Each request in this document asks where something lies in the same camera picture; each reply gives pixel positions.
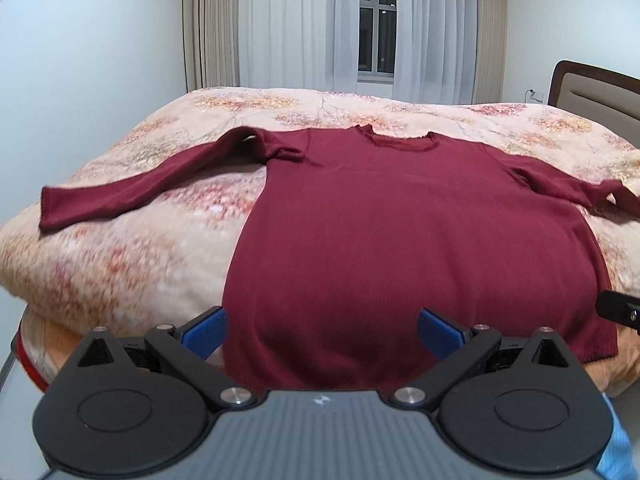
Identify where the dark red long-sleeve sweater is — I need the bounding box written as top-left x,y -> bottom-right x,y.
40,126 -> 639,390

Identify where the blue sleeve forearm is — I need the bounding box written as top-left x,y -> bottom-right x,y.
597,393 -> 639,480

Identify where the brown padded headboard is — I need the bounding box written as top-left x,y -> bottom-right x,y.
548,60 -> 640,148

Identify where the beige drape curtain right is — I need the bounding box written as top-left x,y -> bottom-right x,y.
473,0 -> 508,104

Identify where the beige drape curtain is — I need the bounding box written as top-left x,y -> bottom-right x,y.
473,0 -> 508,104
182,0 -> 240,91

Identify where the white sheer curtain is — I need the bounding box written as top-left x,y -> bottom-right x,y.
238,0 -> 478,104

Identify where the beige drape curtain left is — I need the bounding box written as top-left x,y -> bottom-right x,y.
182,0 -> 240,91

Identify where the red strap on bed edge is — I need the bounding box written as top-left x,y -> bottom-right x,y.
14,328 -> 51,394

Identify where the white wall socket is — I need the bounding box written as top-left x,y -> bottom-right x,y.
525,89 -> 546,104

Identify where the window with white frame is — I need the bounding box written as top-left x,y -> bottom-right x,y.
358,0 -> 397,81

